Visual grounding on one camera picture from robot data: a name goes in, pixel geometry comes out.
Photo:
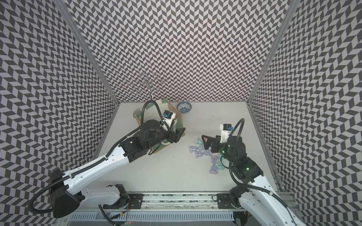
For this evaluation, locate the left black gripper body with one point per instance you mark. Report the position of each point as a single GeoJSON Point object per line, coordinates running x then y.
{"type": "Point", "coordinates": [163, 135]}

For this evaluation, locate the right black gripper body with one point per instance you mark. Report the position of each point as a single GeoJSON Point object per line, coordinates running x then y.
{"type": "Point", "coordinates": [224, 150]}

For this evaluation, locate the teal hourglass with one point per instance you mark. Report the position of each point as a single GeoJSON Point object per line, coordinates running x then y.
{"type": "Point", "coordinates": [220, 165]}
{"type": "Point", "coordinates": [199, 142]}

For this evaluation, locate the purple hourglass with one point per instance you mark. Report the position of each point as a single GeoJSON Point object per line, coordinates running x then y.
{"type": "Point", "coordinates": [199, 154]}
{"type": "Point", "coordinates": [193, 149]}
{"type": "Point", "coordinates": [214, 161]}

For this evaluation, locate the brown green canvas bag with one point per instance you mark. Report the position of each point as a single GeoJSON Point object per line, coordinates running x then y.
{"type": "Point", "coordinates": [175, 121]}

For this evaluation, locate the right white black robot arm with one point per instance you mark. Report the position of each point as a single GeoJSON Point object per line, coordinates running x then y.
{"type": "Point", "coordinates": [248, 176]}

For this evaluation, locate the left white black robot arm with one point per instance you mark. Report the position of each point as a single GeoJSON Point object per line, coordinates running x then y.
{"type": "Point", "coordinates": [69, 190]}

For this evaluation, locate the blue white ceramic bowl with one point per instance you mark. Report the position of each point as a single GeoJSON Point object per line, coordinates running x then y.
{"type": "Point", "coordinates": [184, 107]}

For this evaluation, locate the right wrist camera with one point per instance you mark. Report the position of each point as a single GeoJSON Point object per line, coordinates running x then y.
{"type": "Point", "coordinates": [226, 130]}

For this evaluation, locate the silver wire tree stand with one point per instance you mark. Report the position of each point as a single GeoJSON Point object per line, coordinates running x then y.
{"type": "Point", "coordinates": [145, 83]}

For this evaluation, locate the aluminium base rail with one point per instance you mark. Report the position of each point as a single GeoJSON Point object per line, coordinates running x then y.
{"type": "Point", "coordinates": [185, 202]}

